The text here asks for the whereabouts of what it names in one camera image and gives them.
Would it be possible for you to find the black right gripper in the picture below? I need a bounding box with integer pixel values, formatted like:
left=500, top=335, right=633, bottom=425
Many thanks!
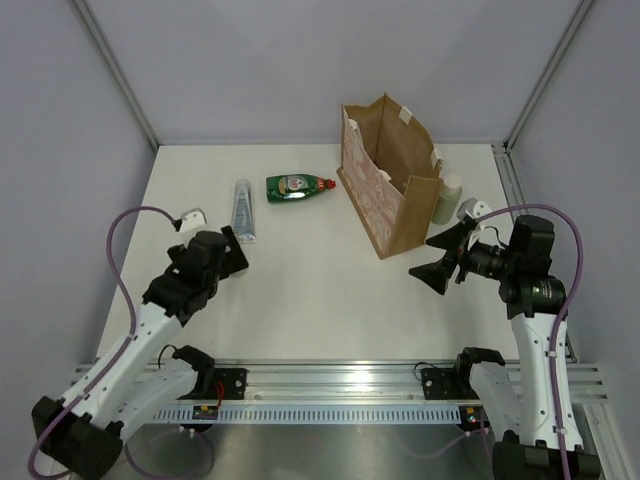
left=410, top=220, right=519, bottom=295

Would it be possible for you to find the silver toothpaste tube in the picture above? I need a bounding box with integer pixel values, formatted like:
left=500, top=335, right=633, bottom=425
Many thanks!
left=231, top=179, right=257, bottom=244

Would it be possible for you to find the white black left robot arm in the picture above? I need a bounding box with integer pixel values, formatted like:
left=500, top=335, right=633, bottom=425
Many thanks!
left=31, top=226, right=249, bottom=479

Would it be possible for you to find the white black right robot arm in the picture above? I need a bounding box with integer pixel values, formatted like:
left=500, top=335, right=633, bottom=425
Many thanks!
left=409, top=214, right=602, bottom=479

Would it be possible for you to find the brown canvas bag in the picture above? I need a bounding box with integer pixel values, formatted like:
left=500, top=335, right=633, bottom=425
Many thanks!
left=337, top=94, right=443, bottom=259

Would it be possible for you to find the pale green bottle right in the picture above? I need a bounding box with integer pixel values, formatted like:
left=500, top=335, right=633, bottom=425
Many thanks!
left=431, top=174, right=463, bottom=225

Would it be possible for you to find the green dish soap bottle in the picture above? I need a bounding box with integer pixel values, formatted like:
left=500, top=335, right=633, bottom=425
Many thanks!
left=265, top=174, right=337, bottom=203

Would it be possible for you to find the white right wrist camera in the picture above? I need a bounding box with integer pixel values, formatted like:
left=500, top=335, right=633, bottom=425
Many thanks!
left=456, top=197, right=492, bottom=239

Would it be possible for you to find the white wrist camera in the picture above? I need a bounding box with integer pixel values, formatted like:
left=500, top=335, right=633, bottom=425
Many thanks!
left=173, top=208, right=207, bottom=234
left=456, top=197, right=492, bottom=239

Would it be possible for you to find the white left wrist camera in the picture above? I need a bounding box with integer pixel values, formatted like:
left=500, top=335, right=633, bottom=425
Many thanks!
left=173, top=208, right=207, bottom=234

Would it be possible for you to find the aluminium right side rail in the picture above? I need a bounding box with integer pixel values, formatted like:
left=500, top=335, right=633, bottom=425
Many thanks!
left=489, top=143, right=581, bottom=364

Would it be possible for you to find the aluminium rail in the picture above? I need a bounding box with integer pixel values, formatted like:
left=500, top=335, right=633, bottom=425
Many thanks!
left=64, top=362, right=609, bottom=405
left=489, top=143, right=581, bottom=364

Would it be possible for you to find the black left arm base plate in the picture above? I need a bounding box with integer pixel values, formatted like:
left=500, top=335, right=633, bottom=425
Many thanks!
left=179, top=368, right=247, bottom=401

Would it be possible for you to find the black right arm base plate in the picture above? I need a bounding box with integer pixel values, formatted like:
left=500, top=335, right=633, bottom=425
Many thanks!
left=420, top=367, right=479, bottom=401

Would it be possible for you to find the aluminium front rail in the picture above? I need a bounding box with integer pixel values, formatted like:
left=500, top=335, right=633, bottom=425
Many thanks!
left=64, top=362, right=609, bottom=405

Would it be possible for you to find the white slotted cable duct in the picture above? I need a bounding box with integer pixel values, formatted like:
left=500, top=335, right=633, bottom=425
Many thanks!
left=149, top=405, right=461, bottom=425

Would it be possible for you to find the aluminium left corner post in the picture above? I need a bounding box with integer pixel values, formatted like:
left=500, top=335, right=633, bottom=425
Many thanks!
left=68, top=0, right=161, bottom=153

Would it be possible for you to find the aluminium corner post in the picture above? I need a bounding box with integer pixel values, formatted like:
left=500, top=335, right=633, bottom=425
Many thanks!
left=503, top=0, right=597, bottom=152
left=68, top=0, right=161, bottom=153

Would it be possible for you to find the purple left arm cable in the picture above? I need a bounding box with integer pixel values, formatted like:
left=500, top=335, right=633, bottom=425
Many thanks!
left=27, top=207, right=216, bottom=479

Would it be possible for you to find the aluminium right corner post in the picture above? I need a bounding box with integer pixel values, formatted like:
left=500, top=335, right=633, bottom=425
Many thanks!
left=503, top=0, right=597, bottom=152

